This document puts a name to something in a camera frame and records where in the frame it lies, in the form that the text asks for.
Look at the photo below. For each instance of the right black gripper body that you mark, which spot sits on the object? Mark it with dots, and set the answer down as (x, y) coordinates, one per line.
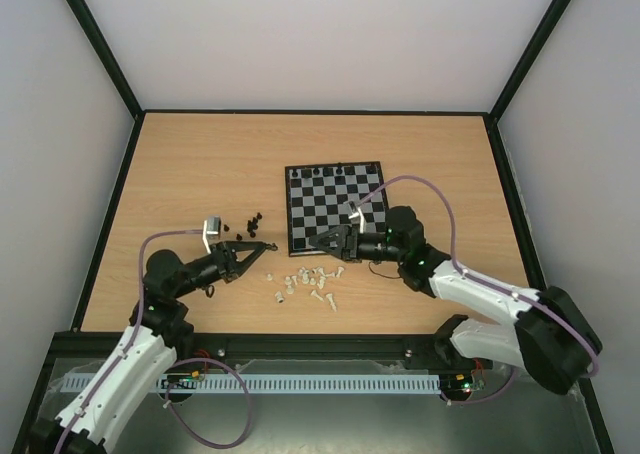
(350, 244)

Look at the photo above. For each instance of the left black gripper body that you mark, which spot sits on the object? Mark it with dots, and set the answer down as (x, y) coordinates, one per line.
(225, 270)

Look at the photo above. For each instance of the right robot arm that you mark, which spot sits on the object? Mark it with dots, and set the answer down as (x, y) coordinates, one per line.
(542, 332)

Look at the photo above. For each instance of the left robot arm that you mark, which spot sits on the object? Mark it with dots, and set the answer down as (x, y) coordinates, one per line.
(157, 338)

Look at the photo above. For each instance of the black grey chessboard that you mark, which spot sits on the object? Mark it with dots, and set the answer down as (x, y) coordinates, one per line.
(317, 204)

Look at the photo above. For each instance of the clear plastic sheet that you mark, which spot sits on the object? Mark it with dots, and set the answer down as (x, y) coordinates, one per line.
(554, 382)

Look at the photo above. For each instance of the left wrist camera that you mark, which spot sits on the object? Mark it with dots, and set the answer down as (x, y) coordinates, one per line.
(211, 232)

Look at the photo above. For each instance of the black aluminium frame rail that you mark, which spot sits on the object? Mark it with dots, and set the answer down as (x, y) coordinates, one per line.
(416, 350)

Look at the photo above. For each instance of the light blue cable duct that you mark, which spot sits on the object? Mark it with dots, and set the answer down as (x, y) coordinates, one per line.
(313, 384)

